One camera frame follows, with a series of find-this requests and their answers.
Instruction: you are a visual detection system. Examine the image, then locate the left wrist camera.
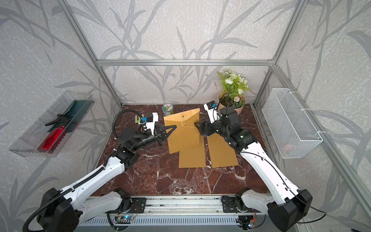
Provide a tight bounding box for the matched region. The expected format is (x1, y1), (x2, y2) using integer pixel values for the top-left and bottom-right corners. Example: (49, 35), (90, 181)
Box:
(140, 112), (158, 135)

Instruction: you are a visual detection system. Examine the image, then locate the green garden hand fork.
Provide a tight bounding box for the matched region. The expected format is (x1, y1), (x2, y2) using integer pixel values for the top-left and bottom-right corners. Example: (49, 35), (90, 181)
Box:
(135, 114), (144, 125)

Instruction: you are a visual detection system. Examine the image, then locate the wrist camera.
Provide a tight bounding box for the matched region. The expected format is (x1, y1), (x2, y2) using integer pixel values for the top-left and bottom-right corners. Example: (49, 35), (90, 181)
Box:
(203, 101), (220, 123)
(140, 112), (158, 135)

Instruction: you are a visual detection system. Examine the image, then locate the peach flower pot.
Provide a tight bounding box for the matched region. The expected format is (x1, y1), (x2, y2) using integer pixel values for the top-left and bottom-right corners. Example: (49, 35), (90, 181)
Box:
(217, 93), (246, 115)

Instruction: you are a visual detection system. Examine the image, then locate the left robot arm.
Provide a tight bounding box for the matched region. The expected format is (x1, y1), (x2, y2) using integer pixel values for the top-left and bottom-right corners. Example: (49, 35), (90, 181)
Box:
(22, 125), (177, 232)

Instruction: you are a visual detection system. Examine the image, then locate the green artificial plant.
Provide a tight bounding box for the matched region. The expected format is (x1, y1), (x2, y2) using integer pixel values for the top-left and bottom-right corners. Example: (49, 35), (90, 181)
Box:
(217, 69), (250, 109)

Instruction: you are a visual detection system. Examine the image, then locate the clear plastic wall bin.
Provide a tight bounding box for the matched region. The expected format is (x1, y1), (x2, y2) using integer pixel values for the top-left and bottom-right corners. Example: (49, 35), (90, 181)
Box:
(9, 91), (94, 158)

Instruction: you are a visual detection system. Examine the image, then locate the white wire mesh basket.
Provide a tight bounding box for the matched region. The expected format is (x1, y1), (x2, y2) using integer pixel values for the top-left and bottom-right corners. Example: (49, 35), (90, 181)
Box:
(262, 88), (323, 159)

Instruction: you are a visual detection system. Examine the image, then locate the right circuit board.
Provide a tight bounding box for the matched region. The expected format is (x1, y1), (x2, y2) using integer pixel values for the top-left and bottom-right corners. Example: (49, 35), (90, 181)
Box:
(236, 215), (256, 231)

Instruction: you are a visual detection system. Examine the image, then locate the circuit board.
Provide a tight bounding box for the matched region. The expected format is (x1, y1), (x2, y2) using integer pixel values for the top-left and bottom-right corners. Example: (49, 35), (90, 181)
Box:
(114, 215), (137, 225)
(236, 215), (256, 231)

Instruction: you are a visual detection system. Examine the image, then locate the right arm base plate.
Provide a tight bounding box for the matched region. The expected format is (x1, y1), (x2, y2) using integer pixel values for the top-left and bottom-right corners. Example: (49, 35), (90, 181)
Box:
(221, 195), (262, 213)

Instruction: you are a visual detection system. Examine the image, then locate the kraft file bag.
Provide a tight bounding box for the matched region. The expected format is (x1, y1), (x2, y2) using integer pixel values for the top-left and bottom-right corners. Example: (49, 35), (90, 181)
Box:
(207, 134), (239, 168)
(179, 143), (206, 168)
(164, 108), (200, 154)

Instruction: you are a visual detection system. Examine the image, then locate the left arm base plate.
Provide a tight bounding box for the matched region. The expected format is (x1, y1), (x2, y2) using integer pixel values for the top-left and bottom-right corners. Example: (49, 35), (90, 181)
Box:
(109, 197), (147, 214)

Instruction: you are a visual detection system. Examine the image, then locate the bag closure string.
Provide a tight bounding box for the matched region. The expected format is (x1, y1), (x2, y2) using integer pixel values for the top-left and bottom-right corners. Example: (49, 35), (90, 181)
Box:
(179, 115), (196, 128)

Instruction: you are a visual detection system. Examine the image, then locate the left circuit board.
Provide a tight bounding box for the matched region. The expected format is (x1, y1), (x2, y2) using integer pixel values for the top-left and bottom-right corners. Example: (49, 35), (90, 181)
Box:
(114, 215), (137, 225)

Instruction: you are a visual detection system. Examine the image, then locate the aluminium front rail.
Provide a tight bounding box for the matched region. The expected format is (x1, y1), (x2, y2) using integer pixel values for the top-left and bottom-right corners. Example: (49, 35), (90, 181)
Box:
(59, 195), (305, 218)

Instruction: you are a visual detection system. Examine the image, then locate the small labelled tin can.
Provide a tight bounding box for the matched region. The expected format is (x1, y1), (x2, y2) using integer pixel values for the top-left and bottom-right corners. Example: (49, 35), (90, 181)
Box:
(162, 104), (174, 116)

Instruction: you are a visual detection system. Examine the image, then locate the green dustpan scoop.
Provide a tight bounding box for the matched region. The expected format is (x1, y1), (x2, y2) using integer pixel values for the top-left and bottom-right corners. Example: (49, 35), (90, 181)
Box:
(45, 100), (94, 133)

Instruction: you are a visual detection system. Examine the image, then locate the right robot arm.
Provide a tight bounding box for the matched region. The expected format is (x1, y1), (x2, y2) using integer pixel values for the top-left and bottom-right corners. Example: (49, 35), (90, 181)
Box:
(194, 101), (313, 232)

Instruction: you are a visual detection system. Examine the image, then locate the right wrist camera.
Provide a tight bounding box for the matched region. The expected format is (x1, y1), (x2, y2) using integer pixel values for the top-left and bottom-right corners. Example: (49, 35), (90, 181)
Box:
(203, 101), (220, 123)

